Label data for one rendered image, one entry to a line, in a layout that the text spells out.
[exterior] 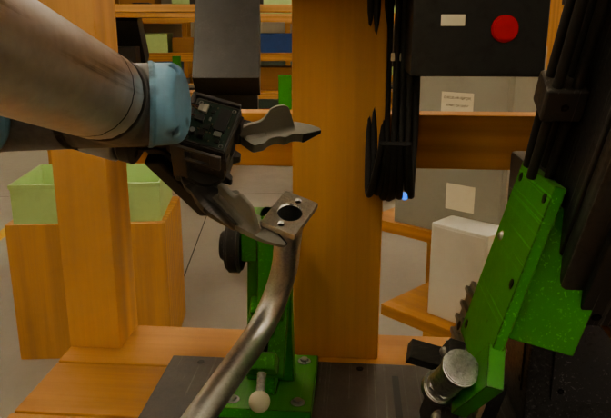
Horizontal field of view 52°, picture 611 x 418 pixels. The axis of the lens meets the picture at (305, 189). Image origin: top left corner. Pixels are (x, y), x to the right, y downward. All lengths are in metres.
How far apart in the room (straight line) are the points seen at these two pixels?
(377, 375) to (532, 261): 0.44
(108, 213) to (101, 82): 0.61
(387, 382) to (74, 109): 0.68
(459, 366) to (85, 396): 0.59
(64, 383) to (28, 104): 0.72
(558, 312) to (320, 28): 0.52
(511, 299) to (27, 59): 0.46
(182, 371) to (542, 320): 0.57
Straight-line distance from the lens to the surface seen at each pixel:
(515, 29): 0.85
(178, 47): 7.61
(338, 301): 1.03
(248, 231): 0.65
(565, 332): 0.67
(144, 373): 1.07
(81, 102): 0.45
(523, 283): 0.63
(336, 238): 0.99
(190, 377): 1.00
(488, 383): 0.64
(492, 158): 1.07
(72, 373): 1.10
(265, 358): 0.85
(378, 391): 0.96
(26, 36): 0.37
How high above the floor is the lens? 1.41
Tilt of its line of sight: 14 degrees down
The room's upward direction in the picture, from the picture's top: straight up
